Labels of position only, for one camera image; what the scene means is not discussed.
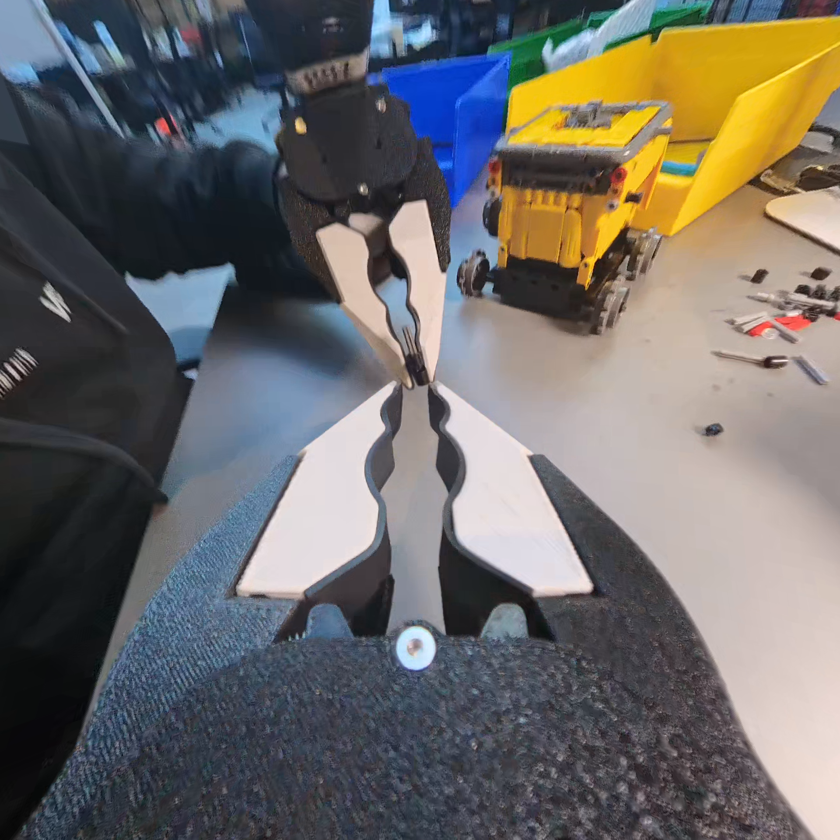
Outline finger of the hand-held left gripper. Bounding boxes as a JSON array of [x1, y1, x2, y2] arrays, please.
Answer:
[[317, 220, 416, 387], [389, 199, 450, 383]]

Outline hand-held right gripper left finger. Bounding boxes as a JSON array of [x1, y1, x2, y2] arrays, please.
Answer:
[[235, 382, 404, 636]]

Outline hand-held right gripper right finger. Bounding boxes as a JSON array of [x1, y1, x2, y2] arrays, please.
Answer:
[[428, 382, 595, 636]]

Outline black brick beam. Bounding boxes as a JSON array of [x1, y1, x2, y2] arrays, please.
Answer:
[[400, 325, 431, 388]]

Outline pale grey desk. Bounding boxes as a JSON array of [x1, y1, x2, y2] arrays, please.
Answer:
[[98, 164, 840, 840]]

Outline blue storage bin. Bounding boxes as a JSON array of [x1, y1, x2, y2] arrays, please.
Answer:
[[367, 52, 513, 210]]

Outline yellow brick toy truck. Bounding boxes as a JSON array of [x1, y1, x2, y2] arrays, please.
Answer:
[[456, 100, 673, 336]]

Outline green storage bin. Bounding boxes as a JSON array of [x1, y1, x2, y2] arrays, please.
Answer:
[[489, 2, 713, 89]]

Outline white plastic bags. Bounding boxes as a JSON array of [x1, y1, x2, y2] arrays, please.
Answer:
[[543, 0, 657, 72]]

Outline pile of small brick parts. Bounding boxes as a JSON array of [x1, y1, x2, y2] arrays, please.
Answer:
[[725, 264, 840, 388]]

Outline large yellow storage bin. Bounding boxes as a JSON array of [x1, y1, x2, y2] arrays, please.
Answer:
[[505, 16, 840, 237]]

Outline white oval board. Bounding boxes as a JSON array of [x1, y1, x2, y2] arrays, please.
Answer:
[[764, 187, 840, 256]]

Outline white metal post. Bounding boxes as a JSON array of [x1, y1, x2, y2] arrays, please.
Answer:
[[29, 0, 126, 139]]

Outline black cable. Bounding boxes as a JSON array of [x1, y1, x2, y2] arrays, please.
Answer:
[[758, 128, 840, 194]]

